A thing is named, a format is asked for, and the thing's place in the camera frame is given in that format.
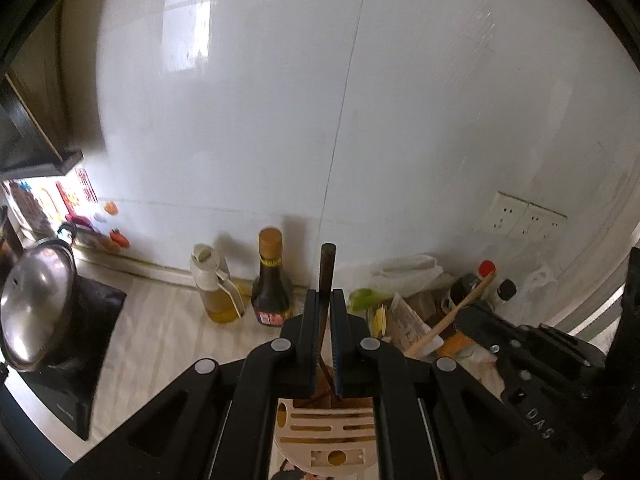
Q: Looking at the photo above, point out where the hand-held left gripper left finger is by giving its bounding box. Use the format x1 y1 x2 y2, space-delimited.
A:
62 289 321 480

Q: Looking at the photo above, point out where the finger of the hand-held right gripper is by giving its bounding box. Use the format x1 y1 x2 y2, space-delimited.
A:
456 302 608 467

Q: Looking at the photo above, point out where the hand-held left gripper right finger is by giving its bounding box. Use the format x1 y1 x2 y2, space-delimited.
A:
330 289 581 480

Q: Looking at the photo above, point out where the dark wooden chopstick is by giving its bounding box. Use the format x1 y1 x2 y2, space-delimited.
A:
312 243 337 403

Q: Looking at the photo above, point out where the light wooden chopstick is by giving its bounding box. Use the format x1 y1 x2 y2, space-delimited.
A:
404 269 499 358

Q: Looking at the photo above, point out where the dark soy sauce bottle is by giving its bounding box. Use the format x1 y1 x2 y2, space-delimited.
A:
251 227 295 329

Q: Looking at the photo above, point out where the clear plastic storage box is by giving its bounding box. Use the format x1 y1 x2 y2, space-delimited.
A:
367 292 503 396

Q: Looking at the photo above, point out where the green plastic bag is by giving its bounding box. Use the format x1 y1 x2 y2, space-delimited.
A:
348 287 383 312

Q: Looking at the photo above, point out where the bottle with black cap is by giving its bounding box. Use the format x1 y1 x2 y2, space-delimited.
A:
495 279 517 311

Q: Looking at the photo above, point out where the white paper packet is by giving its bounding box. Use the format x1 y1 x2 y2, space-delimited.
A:
387 292 433 353

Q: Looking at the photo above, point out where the clear plastic bag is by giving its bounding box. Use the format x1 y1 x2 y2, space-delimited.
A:
520 260 558 311

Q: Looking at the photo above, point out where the orange packet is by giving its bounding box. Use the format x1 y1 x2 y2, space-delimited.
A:
440 332 476 356

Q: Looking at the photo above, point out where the clear cooking oil bottle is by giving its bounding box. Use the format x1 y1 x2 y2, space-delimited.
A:
189 244 247 325

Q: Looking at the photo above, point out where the dark bottle with red cap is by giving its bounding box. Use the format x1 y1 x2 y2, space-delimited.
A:
450 260 497 313

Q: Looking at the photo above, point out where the white plastic bag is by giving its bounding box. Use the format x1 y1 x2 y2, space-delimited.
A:
369 255 444 297

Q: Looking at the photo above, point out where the striped tablecloth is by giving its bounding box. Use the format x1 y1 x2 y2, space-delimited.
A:
65 275 506 480

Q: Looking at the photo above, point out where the black induction cooktop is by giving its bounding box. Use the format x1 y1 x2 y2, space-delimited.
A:
0 275 127 442

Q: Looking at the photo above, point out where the steel pot with lid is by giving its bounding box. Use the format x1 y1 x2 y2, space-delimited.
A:
0 222 80 373

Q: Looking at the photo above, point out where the dark range hood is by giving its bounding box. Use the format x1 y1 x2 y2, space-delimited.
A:
0 72 84 177

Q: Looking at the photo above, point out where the white wall socket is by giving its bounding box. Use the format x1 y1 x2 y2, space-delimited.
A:
472 191 529 235
515 202 568 239

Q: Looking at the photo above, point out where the row of colourful wall stickers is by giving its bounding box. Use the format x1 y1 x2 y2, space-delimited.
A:
0 167 132 254

